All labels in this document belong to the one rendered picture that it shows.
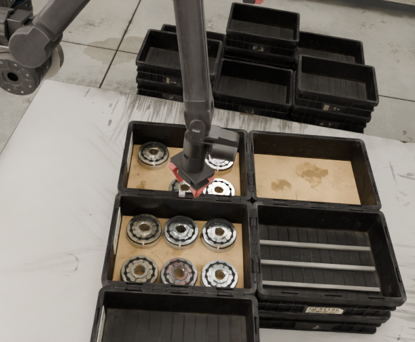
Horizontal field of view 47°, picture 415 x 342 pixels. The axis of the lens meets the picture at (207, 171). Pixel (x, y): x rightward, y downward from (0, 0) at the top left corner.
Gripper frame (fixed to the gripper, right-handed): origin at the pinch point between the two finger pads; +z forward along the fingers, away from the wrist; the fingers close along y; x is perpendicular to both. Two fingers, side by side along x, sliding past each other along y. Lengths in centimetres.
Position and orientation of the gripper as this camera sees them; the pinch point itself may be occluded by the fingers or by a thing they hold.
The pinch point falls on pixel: (189, 186)
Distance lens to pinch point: 125.9
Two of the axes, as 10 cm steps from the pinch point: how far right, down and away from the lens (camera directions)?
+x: -7.3, 4.6, -5.0
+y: -6.7, -6.2, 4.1
